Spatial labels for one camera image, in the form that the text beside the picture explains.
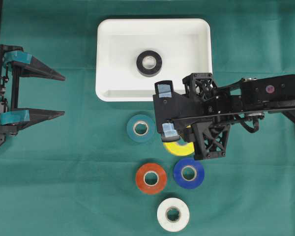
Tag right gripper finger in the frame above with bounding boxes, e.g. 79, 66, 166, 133
154, 80, 173, 98
161, 122, 179, 143

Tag yellow tape roll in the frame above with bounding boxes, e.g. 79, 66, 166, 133
163, 136, 194, 156

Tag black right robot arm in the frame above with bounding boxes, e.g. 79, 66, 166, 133
153, 73, 295, 160

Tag green table cloth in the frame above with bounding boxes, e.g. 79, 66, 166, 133
0, 0, 295, 236

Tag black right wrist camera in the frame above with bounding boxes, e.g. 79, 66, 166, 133
153, 92, 199, 133

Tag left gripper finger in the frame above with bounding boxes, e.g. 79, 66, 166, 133
3, 51, 65, 81
0, 109, 65, 125

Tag teal tape roll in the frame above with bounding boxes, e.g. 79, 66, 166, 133
126, 114, 155, 143

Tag white plastic tray case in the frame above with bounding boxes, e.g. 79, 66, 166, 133
95, 18, 212, 102

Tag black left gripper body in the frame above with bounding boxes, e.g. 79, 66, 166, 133
0, 44, 24, 136

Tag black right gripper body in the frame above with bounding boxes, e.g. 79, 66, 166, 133
181, 73, 243, 160

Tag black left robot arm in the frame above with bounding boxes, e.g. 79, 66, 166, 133
0, 45, 65, 135

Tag white tape roll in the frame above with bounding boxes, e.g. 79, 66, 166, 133
157, 198, 190, 233

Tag red tape roll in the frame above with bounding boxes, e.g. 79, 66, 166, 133
135, 163, 167, 195

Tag black tape roll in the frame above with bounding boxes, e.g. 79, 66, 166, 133
136, 50, 162, 77

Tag blue tape roll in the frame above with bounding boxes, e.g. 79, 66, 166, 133
173, 157, 205, 189

